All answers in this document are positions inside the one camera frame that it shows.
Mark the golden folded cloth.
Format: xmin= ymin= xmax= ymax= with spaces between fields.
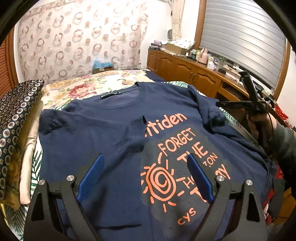
xmin=0 ymin=130 xmax=30 ymax=207

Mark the pink jug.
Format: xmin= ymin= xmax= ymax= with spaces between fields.
xmin=198 ymin=48 xmax=208 ymax=63

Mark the open cardboard box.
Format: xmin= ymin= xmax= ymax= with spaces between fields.
xmin=165 ymin=43 xmax=185 ymax=55

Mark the red basket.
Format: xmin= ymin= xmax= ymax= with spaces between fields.
xmin=275 ymin=105 xmax=289 ymax=121

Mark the floral cloth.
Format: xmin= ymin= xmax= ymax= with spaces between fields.
xmin=172 ymin=39 xmax=196 ymax=48

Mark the wooden louvred door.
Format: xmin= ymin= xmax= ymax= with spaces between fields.
xmin=0 ymin=39 xmax=15 ymax=98

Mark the beige lace curtain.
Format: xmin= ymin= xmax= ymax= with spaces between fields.
xmin=169 ymin=0 xmax=185 ymax=40

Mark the navy printed T-shirt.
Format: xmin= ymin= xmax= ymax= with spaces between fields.
xmin=38 ymin=82 xmax=281 ymax=241

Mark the beige folded cloth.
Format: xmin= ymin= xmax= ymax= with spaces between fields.
xmin=20 ymin=101 xmax=44 ymax=204

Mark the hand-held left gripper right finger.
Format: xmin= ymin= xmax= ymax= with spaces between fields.
xmin=186 ymin=153 xmax=270 ymax=241

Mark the circle patterned sheer curtain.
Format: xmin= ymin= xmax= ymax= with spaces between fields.
xmin=17 ymin=0 xmax=148 ymax=81

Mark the wooden window frame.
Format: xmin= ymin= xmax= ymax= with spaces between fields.
xmin=194 ymin=0 xmax=291 ymax=91

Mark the palm leaf printed sheet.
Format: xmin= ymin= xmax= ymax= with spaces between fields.
xmin=0 ymin=100 xmax=243 ymax=234

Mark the blue plastic bag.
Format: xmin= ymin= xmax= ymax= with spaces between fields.
xmin=92 ymin=59 xmax=112 ymax=69

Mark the person's right hand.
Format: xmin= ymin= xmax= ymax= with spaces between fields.
xmin=246 ymin=111 xmax=278 ymax=149

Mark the grey window blind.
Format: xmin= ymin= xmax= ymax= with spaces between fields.
xmin=199 ymin=0 xmax=287 ymax=88

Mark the wooden cabinet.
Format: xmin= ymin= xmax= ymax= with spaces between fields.
xmin=147 ymin=49 xmax=278 ymax=121

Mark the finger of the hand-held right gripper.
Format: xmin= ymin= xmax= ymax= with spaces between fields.
xmin=239 ymin=71 xmax=259 ymax=102
xmin=216 ymin=101 xmax=258 ymax=109

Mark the floral bed blanket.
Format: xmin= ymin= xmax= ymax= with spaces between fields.
xmin=41 ymin=69 xmax=167 ymax=112

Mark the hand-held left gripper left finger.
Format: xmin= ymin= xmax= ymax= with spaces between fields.
xmin=23 ymin=153 xmax=105 ymax=241

